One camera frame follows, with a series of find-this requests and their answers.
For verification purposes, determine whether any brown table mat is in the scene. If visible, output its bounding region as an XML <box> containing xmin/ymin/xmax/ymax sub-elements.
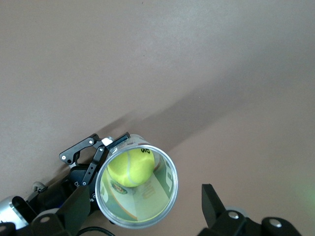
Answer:
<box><xmin>0</xmin><ymin>0</ymin><xmax>315</xmax><ymax>236</ymax></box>

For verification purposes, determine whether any white blue tennis ball can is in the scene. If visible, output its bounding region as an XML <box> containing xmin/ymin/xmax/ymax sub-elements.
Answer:
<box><xmin>94</xmin><ymin>134</ymin><xmax>179</xmax><ymax>229</ymax></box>

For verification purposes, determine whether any yellow tennis ball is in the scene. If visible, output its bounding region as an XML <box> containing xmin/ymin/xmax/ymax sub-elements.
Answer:
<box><xmin>107</xmin><ymin>148</ymin><xmax>156</xmax><ymax>188</ymax></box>

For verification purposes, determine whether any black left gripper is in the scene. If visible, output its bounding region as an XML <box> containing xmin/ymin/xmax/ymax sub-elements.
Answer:
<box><xmin>59</xmin><ymin>132</ymin><xmax>131</xmax><ymax>215</ymax></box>

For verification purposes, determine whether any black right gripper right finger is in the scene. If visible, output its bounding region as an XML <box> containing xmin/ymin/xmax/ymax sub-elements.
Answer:
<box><xmin>198</xmin><ymin>183</ymin><xmax>302</xmax><ymax>236</ymax></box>

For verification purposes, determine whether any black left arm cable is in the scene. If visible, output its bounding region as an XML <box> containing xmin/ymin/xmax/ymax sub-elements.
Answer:
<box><xmin>78</xmin><ymin>225</ymin><xmax>114</xmax><ymax>236</ymax></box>

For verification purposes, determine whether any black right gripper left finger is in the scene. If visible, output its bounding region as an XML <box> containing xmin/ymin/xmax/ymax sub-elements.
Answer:
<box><xmin>0</xmin><ymin>185</ymin><xmax>91</xmax><ymax>236</ymax></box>

